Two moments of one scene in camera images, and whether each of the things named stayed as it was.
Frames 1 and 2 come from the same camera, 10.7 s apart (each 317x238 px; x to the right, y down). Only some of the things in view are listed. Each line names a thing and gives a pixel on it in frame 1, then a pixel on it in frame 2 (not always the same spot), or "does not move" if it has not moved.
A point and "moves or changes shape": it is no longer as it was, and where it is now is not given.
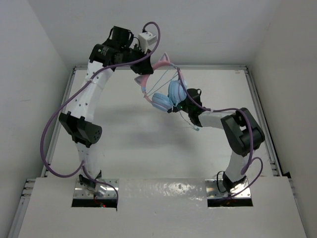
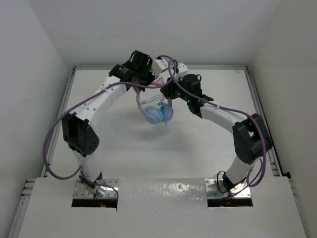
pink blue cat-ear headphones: x=161 y=101 moves or changes shape
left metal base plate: x=102 y=190 does not move
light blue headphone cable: x=195 y=128 to x=160 y=96
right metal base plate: x=215 y=189 does not move
